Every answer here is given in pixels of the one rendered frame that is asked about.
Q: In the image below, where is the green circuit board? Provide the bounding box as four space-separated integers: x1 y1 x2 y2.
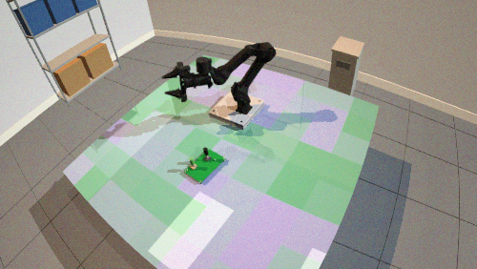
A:
184 148 225 184

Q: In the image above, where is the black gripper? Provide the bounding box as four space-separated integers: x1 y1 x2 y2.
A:
161 62 198 102

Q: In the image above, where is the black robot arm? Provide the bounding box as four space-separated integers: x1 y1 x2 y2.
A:
196 42 276 114

